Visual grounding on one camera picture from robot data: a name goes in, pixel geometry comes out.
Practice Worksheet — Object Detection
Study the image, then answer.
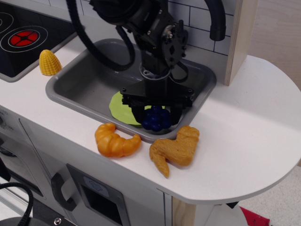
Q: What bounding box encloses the red cloth on floor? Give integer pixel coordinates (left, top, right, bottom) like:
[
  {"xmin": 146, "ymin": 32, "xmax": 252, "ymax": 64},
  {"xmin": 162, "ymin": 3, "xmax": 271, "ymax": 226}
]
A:
[{"xmin": 240, "ymin": 207, "xmax": 270, "ymax": 226}]

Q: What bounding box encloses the blue toy blueberry cluster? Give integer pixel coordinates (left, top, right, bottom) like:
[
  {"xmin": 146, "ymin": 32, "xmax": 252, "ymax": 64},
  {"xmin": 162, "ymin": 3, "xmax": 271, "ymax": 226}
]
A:
[{"xmin": 142, "ymin": 106, "xmax": 172, "ymax": 132}]

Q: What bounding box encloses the orange toy croissant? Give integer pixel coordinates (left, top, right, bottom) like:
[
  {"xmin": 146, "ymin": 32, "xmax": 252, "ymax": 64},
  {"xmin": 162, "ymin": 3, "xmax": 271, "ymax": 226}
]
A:
[{"xmin": 95, "ymin": 123, "xmax": 141, "ymax": 158}]

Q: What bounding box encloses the black toy stovetop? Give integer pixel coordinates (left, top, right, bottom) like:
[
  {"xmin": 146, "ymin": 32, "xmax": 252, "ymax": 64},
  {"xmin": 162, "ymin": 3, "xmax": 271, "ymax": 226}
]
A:
[{"xmin": 0, "ymin": 2, "xmax": 76, "ymax": 82}]

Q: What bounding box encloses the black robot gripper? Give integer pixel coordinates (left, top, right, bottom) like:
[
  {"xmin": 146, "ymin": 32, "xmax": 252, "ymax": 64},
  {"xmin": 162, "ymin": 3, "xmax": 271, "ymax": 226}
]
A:
[{"xmin": 120, "ymin": 64, "xmax": 194, "ymax": 125}]

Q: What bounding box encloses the black toy faucet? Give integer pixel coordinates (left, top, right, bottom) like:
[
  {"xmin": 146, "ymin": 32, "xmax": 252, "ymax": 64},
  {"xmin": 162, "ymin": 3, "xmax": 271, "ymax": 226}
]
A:
[{"xmin": 205, "ymin": 0, "xmax": 226, "ymax": 41}]

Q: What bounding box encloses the black braided cable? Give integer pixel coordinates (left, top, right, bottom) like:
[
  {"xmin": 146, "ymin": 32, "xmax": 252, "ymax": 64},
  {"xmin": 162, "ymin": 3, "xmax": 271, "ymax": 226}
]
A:
[
  {"xmin": 65, "ymin": 0, "xmax": 136, "ymax": 72},
  {"xmin": 0, "ymin": 182, "xmax": 34, "ymax": 226}
]

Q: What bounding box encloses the black oven door handle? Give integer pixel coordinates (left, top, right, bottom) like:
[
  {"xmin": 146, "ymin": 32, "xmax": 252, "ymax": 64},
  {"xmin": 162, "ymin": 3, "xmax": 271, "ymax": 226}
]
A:
[{"xmin": 51, "ymin": 173, "xmax": 76, "ymax": 211}]

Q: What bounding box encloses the grey toy dishwasher panel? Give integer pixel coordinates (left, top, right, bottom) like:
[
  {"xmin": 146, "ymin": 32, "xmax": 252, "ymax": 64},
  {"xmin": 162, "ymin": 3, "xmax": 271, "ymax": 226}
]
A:
[{"xmin": 66, "ymin": 164, "xmax": 130, "ymax": 226}]

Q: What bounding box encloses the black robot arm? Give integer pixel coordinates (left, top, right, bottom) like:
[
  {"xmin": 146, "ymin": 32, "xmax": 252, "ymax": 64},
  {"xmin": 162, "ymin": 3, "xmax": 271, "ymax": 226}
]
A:
[{"xmin": 90, "ymin": 0, "xmax": 194, "ymax": 125}]

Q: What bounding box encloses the light wooden side post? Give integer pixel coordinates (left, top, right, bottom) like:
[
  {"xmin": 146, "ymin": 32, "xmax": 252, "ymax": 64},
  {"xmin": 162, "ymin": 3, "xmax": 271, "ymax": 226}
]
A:
[{"xmin": 224, "ymin": 0, "xmax": 259, "ymax": 86}]

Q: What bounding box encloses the black braided cable lower left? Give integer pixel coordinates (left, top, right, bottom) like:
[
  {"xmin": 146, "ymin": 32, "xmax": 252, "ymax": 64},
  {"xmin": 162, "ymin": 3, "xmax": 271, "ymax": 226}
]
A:
[{"xmin": 0, "ymin": 182, "xmax": 34, "ymax": 226}]

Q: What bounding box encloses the green toy plate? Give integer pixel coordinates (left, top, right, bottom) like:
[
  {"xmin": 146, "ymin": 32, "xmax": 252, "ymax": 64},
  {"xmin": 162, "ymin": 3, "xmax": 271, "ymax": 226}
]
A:
[{"xmin": 109, "ymin": 92, "xmax": 152, "ymax": 126}]

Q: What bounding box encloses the black braided cable upper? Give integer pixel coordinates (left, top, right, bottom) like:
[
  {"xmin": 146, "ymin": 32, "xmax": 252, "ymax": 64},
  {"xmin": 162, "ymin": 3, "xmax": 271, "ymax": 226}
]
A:
[{"xmin": 65, "ymin": 0, "xmax": 136, "ymax": 72}]

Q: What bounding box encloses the toy fried chicken wing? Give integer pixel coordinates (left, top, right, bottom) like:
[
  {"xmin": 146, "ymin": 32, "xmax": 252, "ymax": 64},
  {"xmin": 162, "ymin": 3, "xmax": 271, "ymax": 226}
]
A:
[{"xmin": 149, "ymin": 125, "xmax": 200, "ymax": 178}]

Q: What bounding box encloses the yellow toy corn piece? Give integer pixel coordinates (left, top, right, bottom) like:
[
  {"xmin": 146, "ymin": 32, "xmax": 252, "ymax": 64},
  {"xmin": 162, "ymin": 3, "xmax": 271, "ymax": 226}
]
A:
[{"xmin": 39, "ymin": 49, "xmax": 62, "ymax": 76}]

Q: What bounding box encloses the grey toy sink basin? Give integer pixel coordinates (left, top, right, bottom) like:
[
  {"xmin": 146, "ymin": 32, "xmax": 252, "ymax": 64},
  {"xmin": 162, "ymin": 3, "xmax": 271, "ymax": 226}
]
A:
[{"xmin": 46, "ymin": 46, "xmax": 216, "ymax": 143}]

